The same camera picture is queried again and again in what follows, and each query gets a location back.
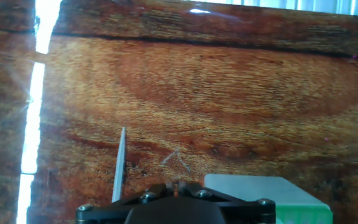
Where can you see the translucent tip box green rack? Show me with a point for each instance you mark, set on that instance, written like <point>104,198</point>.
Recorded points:
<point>253,189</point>

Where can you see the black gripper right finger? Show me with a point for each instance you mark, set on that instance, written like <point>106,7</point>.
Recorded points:
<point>244,211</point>

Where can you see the glossy wood grain board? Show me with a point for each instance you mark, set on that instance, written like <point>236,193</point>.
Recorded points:
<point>197,93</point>

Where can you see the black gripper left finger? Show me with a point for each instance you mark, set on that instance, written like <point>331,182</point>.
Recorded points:
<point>110,211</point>

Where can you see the clear pipette tip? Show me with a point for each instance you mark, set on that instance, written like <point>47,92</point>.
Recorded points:
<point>120,168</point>

